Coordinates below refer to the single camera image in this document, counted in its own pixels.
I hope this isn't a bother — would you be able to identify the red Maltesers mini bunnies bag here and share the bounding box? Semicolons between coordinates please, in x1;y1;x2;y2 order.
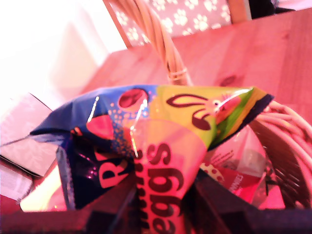
201;163;263;204

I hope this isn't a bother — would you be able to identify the woven wicker basket with handle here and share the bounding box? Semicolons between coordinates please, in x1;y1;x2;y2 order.
114;0;312;210

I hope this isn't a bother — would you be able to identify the blue green mini eggs bag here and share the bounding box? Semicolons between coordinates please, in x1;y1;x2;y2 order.
30;84;275;234

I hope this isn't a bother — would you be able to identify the small white carton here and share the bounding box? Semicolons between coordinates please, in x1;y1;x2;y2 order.
0;92;60;204

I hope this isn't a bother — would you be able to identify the white Galaxy truffle egg bag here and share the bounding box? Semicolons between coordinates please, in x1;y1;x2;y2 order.
207;126;276;195

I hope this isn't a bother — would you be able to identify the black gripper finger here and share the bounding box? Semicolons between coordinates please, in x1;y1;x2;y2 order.
80;181;139;234
187;172;258;234

